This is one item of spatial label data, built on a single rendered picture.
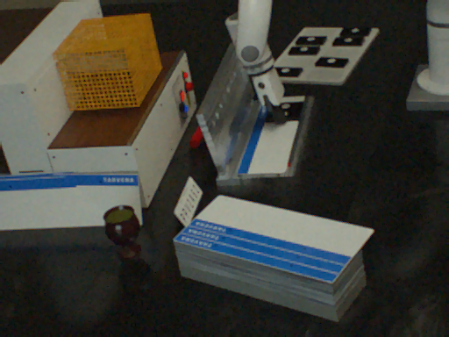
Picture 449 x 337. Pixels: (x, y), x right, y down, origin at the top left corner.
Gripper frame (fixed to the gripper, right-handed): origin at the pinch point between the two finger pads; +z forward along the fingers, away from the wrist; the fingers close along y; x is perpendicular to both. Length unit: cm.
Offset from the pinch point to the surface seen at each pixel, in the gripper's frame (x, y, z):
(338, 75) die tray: -11.9, 31.5, 6.3
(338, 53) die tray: -10.3, 47.8, 6.0
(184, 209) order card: 16.6, -44.4, -2.9
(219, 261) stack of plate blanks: 1, -70, -3
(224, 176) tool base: 11.3, -26.6, 0.4
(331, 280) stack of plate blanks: -24, -79, 0
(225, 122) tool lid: 10.9, -11.7, -7.7
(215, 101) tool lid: 10.5, -13.6, -15.3
